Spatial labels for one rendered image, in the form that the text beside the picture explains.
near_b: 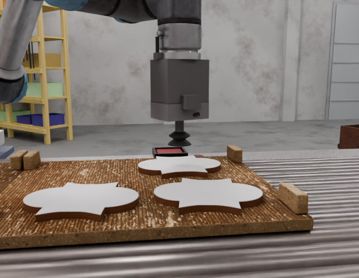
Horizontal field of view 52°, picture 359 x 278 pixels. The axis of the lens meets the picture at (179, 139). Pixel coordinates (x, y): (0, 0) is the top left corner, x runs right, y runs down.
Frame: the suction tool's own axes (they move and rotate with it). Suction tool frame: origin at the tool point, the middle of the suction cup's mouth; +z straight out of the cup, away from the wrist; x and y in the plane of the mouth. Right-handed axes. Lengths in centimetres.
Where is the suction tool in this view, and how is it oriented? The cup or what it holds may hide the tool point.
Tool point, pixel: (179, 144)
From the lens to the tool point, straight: 66.9
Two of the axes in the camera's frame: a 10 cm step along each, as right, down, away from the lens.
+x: -5.2, -1.5, 8.4
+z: 0.0, 9.8, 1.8
